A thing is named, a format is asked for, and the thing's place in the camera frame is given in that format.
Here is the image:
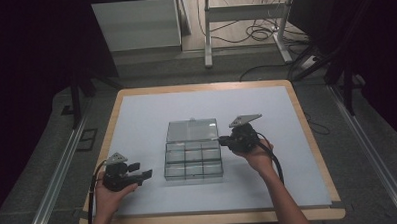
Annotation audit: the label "long black floor cable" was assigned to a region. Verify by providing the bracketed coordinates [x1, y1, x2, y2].
[238, 61, 299, 83]

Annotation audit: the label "white metal desk frame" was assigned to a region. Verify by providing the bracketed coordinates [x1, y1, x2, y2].
[202, 0, 299, 69]

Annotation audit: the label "dark metal stand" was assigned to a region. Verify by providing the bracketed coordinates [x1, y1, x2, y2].
[292, 45, 368, 119]
[59, 69, 125, 131]

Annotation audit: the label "person's left hand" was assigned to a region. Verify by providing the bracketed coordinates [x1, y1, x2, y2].
[94, 170, 140, 219]

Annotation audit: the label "white power strip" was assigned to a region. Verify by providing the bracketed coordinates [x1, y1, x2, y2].
[301, 55, 320, 71]

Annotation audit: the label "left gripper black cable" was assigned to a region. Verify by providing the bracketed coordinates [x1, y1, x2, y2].
[85, 159, 110, 224]

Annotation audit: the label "person's right hand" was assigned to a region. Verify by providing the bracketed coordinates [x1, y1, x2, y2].
[231, 137, 277, 176]

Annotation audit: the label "aluminium rail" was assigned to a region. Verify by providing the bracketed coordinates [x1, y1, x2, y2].
[329, 83, 397, 224]
[20, 112, 93, 224]

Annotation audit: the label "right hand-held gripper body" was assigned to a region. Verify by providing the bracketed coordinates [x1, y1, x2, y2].
[227, 113, 265, 155]

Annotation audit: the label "thin black cable loop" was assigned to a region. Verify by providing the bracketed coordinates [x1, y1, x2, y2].
[303, 110, 331, 137]

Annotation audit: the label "clear grey plastic compartment box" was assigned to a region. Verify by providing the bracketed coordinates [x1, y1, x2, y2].
[162, 116, 225, 181]

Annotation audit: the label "black floor plate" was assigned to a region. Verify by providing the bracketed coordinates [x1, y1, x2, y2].
[75, 128, 100, 152]

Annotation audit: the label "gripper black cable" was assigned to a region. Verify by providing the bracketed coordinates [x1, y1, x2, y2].
[85, 159, 110, 224]
[255, 131, 286, 186]

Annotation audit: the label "coiled black floor cables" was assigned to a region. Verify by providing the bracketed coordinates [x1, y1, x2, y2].
[196, 0, 310, 48]

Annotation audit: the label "grey cabinet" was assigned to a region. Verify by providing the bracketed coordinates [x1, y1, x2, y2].
[91, 0, 182, 54]

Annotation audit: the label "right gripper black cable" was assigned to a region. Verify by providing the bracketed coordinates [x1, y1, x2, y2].
[255, 131, 286, 186]

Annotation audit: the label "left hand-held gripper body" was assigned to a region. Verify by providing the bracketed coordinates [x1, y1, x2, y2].
[101, 151, 144, 193]

